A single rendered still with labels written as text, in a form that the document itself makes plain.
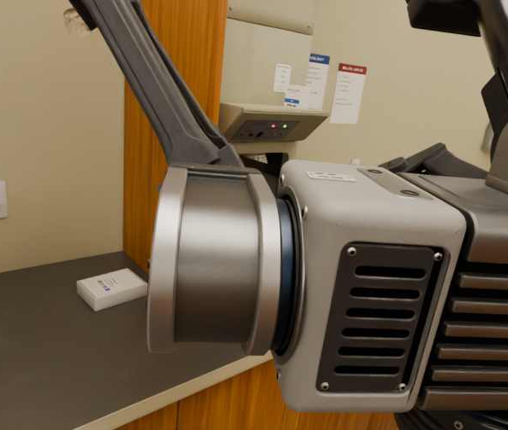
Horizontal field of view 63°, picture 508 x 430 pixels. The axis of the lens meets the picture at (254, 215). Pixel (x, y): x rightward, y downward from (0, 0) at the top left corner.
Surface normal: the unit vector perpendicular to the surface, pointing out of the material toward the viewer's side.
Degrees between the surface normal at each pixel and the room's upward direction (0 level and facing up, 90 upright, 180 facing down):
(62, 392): 1
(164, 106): 71
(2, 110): 90
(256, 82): 90
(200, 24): 90
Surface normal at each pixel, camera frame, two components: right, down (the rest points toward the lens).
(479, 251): 0.11, 0.33
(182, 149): -0.09, -0.02
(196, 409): 0.62, 0.32
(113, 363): 0.11, -0.94
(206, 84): -0.77, 0.12
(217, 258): 0.15, -0.23
